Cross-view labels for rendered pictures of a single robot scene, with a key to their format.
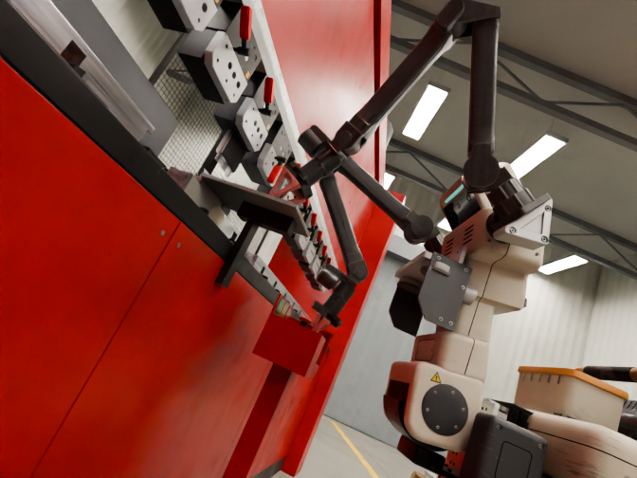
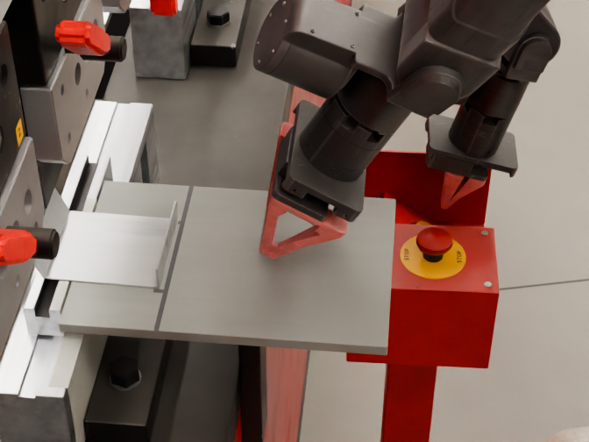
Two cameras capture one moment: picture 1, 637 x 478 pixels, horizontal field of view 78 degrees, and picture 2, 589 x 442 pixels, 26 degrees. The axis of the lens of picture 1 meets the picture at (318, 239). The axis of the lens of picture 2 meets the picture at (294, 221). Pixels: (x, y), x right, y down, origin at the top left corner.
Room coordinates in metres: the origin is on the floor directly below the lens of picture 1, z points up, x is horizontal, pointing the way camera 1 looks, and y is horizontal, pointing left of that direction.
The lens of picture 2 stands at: (0.18, 0.27, 1.74)
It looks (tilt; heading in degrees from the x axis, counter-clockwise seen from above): 42 degrees down; 349
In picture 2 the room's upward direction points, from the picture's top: straight up
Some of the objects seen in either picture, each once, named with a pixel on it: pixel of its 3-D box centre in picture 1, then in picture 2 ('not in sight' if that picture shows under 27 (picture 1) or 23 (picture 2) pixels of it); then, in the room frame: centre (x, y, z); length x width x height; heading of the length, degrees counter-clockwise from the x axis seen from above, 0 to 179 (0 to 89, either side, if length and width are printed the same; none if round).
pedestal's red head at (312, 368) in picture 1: (297, 338); (422, 246); (1.20, -0.07, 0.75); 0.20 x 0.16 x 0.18; 165
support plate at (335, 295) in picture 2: (257, 206); (236, 261); (0.96, 0.18, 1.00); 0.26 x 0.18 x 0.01; 74
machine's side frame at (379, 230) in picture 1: (308, 303); not in sight; (3.23, -0.15, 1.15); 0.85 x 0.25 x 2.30; 74
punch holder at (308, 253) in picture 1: (306, 243); not in sight; (1.93, 0.04, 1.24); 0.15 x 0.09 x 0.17; 164
